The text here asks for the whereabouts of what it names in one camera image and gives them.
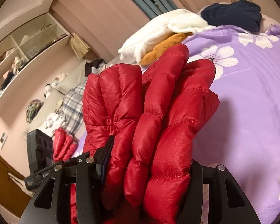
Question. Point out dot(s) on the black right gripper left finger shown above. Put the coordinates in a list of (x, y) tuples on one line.
[(51, 202)]

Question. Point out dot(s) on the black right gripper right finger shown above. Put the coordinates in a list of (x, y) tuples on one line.
[(227, 203)]

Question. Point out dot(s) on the red quilted down jacket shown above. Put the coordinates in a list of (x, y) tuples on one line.
[(154, 117)]

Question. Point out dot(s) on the plaid grey pillow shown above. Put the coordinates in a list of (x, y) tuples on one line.
[(72, 109)]

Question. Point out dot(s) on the purple floral bed sheet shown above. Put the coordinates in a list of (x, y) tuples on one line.
[(244, 132)]

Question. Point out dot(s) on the tan hanging tassel bag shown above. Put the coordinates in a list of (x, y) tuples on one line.
[(78, 45)]

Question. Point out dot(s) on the beige curtain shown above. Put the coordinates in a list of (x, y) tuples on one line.
[(106, 24)]

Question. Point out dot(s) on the mustard orange garment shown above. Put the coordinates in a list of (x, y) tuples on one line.
[(159, 49)]

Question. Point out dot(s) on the white fleece garment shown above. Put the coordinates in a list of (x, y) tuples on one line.
[(158, 29)]

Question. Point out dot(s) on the navy blue garment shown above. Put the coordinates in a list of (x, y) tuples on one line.
[(242, 13)]

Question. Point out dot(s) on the black camera box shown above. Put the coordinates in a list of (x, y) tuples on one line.
[(39, 150)]

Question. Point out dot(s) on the white wall shelf unit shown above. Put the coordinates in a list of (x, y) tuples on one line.
[(25, 50)]

